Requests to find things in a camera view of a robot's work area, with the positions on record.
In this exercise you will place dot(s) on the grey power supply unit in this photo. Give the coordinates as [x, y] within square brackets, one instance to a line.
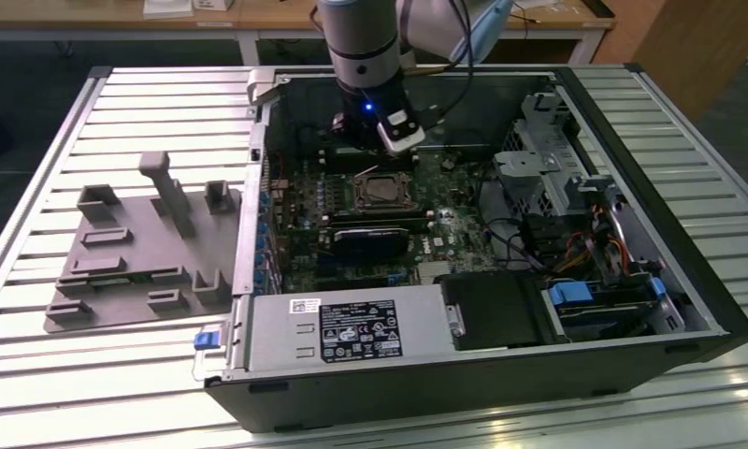
[273, 337]

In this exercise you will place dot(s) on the small silver heatsink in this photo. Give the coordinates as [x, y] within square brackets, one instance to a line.
[435, 270]

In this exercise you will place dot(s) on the small blue clip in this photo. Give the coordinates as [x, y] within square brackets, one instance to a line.
[657, 287]

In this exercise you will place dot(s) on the silver CPU plate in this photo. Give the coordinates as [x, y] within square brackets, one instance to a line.
[383, 189]

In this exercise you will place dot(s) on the blue case latch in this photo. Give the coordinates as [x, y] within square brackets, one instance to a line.
[206, 340]

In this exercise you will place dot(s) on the black drive bay cover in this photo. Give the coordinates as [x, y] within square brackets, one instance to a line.
[499, 308]

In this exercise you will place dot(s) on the black PC case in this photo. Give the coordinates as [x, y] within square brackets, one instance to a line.
[411, 402]

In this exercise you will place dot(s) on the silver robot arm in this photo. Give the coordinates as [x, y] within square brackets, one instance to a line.
[361, 42]

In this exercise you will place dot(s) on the metal disk bay cage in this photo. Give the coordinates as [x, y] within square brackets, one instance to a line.
[536, 163]

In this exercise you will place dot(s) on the grey parts rack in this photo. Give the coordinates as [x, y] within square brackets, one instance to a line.
[130, 224]

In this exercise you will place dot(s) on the wooden desk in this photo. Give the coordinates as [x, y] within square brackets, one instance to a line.
[100, 23]

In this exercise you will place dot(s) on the CPU socket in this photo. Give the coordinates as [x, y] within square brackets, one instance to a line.
[411, 207]

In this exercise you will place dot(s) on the blue disk carrier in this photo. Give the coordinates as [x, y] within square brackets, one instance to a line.
[567, 294]

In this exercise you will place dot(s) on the green motherboard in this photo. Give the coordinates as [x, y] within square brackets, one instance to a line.
[455, 229]

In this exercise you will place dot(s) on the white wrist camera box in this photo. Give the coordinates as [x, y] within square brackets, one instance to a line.
[401, 133]

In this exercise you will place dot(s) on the wooden cabinet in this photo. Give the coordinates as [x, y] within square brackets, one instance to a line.
[692, 47]

